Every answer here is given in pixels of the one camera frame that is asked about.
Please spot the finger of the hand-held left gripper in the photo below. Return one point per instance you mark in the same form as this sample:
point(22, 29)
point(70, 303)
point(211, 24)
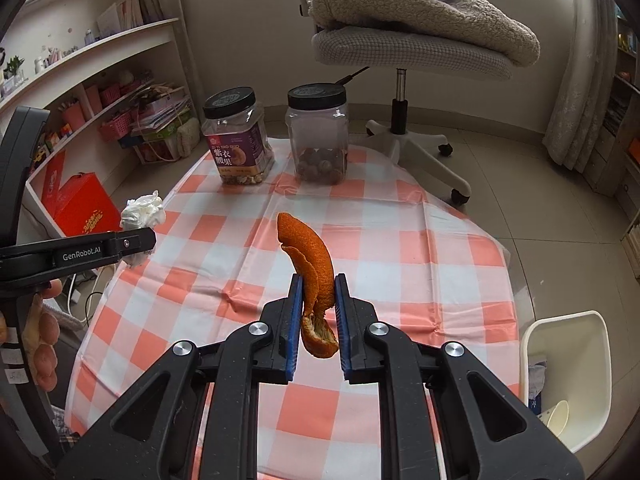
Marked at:
point(132, 242)

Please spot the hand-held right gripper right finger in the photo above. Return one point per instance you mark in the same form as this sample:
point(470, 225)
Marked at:
point(342, 330)

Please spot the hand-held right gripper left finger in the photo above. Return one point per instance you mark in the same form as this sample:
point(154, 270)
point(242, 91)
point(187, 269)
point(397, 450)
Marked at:
point(295, 330)

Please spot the plain white tissue wad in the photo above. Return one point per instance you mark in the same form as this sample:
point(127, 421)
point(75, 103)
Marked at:
point(145, 212)

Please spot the bright orange peel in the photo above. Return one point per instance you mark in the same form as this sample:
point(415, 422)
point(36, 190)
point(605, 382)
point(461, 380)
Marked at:
point(310, 255)

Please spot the leaf print paper cup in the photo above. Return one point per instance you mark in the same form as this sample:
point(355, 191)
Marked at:
point(559, 414)

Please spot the white plastic trash bin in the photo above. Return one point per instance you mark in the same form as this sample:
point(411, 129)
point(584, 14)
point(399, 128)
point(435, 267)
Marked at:
point(585, 350)

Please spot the person's left hand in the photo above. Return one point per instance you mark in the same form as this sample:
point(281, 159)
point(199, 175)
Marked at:
point(45, 330)

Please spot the red gift box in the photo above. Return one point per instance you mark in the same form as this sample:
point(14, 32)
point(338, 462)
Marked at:
point(80, 205)

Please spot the orange white checked tablecloth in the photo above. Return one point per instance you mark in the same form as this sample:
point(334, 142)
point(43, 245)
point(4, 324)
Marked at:
point(400, 260)

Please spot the pink plastic basket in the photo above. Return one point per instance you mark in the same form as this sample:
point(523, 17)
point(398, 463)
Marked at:
point(115, 127)

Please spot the stack of papers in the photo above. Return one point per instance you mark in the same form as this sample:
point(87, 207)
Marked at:
point(160, 110)

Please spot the purple label nut jar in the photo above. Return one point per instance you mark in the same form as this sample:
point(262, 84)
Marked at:
point(240, 155)

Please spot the small potted plant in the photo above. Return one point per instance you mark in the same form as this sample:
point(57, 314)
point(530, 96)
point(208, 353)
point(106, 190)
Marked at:
point(12, 67)

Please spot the clear jar with black lid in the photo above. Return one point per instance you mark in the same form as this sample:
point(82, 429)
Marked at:
point(315, 130)

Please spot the white swivel office chair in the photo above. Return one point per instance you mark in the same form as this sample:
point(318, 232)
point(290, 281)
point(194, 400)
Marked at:
point(400, 52)

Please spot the beige fleece blanket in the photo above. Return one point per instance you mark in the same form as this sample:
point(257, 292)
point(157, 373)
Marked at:
point(450, 15)

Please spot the white lace curtain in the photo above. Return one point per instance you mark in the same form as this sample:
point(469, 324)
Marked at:
point(580, 85)

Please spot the white wall bookshelf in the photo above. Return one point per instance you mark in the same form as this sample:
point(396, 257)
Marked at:
point(100, 45)

